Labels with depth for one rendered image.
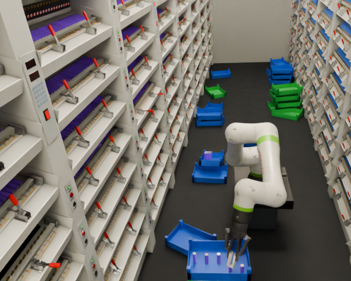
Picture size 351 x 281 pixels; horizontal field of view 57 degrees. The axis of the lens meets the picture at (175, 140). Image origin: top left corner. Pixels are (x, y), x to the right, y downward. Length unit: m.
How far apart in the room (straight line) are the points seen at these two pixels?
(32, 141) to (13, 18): 0.35
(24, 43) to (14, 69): 0.08
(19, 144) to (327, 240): 2.06
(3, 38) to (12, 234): 0.53
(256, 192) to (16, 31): 1.10
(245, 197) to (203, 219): 1.10
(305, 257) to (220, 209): 0.70
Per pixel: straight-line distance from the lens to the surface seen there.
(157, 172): 2.44
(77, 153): 1.32
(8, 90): 0.97
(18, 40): 1.02
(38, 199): 1.13
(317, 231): 2.57
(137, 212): 2.10
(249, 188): 1.49
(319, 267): 2.35
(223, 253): 1.80
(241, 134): 1.80
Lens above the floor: 1.77
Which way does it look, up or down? 30 degrees down
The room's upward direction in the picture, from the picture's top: 6 degrees counter-clockwise
